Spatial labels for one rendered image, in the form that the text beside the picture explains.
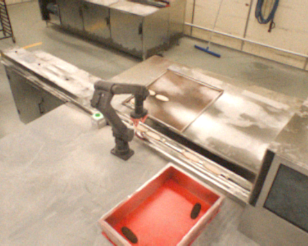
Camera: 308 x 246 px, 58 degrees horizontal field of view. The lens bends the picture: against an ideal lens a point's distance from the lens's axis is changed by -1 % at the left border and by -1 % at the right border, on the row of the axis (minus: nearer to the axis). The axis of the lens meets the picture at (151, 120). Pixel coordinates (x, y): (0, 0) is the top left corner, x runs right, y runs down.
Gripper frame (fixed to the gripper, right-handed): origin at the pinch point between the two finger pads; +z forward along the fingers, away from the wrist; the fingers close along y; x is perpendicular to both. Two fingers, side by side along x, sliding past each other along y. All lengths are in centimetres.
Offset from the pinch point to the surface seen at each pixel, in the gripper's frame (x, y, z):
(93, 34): -303, -204, 65
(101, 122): -20.4, 13.4, 2.1
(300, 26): -9, -370, 23
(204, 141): 40.1, -12.1, -0.4
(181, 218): 58, 34, 6
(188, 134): 29.7, -11.5, -0.3
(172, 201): 49, 30, 6
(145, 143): 13.4, 9.1, 2.5
